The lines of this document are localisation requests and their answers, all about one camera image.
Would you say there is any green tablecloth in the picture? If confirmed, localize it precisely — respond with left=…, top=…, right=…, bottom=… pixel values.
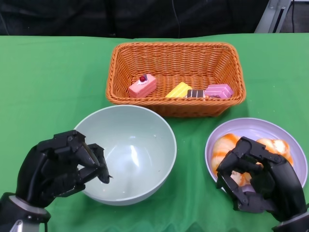
left=0, top=32, right=309, bottom=232

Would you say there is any aluminium frame post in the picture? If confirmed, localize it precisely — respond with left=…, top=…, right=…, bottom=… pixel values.
left=254, top=0, right=293, bottom=33

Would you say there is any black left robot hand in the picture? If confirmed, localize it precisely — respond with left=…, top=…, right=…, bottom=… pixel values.
left=15, top=130, right=114, bottom=208

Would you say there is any orange striped bread bun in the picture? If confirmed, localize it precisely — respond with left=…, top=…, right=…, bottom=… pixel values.
left=211, top=134, right=253, bottom=188
left=256, top=137, right=294, bottom=167

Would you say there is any pink cake slice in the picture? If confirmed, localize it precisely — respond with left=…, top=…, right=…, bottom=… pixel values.
left=204, top=84, right=234, bottom=99

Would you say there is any yellow cake slice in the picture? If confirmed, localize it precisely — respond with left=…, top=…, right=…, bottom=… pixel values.
left=165, top=81, right=193, bottom=99

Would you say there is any thin black hanging cable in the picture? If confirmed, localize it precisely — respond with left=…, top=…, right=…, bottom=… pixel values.
left=171, top=0, right=182, bottom=38

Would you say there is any grey-green bowl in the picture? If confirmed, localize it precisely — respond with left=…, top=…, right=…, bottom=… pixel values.
left=73, top=104, right=178, bottom=206

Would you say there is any orange wicker basket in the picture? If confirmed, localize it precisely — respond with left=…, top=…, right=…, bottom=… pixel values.
left=105, top=41, right=247, bottom=118

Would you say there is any lavender plate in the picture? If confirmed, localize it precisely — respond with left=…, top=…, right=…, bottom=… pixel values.
left=205, top=117, right=305, bottom=194

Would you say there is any small pink berry cake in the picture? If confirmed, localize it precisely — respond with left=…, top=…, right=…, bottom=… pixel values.
left=128, top=73, right=157, bottom=98

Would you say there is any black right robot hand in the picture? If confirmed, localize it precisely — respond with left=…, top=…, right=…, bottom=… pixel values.
left=215, top=136, right=307, bottom=222

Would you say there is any chocolate cake slice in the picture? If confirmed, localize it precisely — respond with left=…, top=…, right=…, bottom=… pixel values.
left=185, top=88, right=206, bottom=99

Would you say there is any black backdrop cloth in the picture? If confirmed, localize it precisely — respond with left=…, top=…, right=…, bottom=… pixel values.
left=0, top=0, right=271, bottom=39

